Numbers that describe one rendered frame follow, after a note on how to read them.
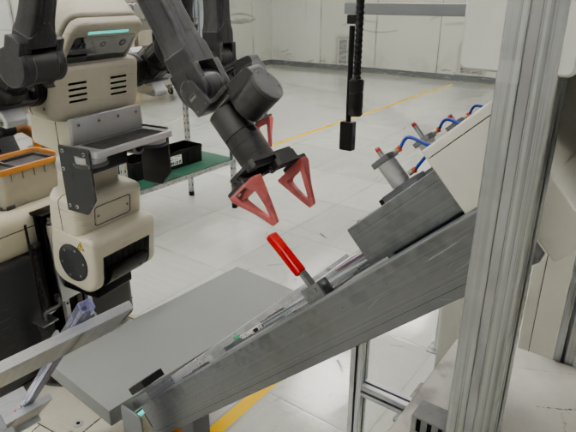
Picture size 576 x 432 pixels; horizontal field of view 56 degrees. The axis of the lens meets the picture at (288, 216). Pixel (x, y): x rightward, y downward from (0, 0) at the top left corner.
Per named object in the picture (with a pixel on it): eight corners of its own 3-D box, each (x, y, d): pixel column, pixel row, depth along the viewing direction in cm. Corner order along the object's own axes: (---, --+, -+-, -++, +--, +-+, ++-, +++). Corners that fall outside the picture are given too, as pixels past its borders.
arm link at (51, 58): (20, 60, 111) (-3, 63, 107) (41, 30, 105) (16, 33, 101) (45, 98, 112) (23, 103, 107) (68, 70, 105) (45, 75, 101)
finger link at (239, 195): (308, 203, 83) (274, 153, 84) (279, 217, 77) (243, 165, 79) (283, 225, 87) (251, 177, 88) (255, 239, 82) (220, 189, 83)
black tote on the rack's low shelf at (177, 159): (133, 183, 312) (131, 164, 308) (115, 177, 322) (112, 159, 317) (203, 160, 355) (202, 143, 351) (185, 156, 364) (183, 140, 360)
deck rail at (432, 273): (159, 437, 90) (139, 405, 91) (167, 429, 92) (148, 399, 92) (540, 262, 43) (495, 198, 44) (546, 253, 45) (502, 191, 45)
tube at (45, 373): (17, 419, 88) (15, 413, 88) (26, 414, 89) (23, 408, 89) (82, 313, 51) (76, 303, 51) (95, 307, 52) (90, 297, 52)
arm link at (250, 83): (208, 81, 92) (176, 90, 85) (247, 33, 85) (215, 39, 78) (252, 135, 92) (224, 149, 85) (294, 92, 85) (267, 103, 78)
